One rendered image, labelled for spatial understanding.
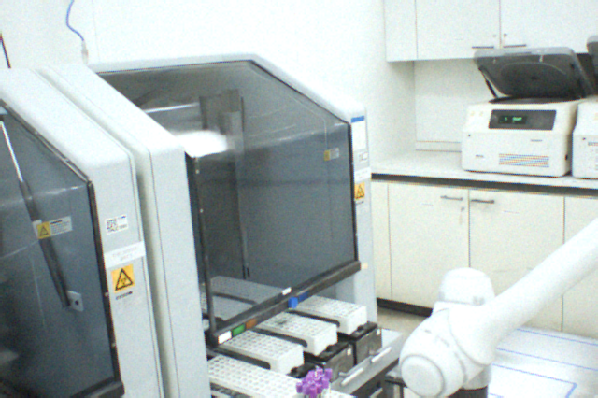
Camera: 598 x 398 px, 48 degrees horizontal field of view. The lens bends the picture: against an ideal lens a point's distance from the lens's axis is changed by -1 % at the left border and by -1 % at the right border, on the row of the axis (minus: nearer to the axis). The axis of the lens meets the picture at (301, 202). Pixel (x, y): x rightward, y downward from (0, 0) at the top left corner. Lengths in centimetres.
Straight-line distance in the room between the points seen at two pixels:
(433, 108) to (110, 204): 336
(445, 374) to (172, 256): 69
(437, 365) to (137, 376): 69
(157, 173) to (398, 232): 275
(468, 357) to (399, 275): 308
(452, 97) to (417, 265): 111
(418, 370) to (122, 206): 67
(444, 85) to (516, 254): 127
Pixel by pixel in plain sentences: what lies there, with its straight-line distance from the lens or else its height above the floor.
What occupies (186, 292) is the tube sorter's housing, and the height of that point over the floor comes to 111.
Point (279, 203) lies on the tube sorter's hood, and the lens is 171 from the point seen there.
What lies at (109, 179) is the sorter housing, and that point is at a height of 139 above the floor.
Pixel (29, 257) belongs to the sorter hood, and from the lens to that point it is 128.
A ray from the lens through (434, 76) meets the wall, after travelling 449.
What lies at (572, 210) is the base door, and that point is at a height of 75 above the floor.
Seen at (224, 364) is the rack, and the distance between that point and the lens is 175.
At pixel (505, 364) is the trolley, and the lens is 180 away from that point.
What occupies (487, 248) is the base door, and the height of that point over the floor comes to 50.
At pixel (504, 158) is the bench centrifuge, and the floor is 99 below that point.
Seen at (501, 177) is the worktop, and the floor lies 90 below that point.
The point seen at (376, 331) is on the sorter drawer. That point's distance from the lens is 203.
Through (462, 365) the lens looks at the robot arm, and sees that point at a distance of 107.
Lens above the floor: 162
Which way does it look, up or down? 13 degrees down
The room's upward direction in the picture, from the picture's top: 4 degrees counter-clockwise
